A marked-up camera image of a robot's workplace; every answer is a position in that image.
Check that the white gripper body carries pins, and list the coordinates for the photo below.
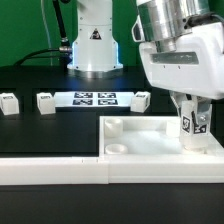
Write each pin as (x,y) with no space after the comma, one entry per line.
(196,67)

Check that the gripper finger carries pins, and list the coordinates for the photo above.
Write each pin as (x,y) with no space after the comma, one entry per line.
(203,110)
(176,98)

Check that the white square tabletop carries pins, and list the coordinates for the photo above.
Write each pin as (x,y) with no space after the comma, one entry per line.
(147,135)

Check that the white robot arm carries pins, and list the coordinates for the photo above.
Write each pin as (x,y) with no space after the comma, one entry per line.
(163,22)

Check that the white U-shaped obstacle fence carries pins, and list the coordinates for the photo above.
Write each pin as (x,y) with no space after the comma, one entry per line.
(181,168)

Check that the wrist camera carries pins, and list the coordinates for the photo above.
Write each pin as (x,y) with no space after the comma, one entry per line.
(137,31)

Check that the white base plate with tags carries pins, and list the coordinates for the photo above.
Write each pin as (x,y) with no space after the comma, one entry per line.
(93,99)

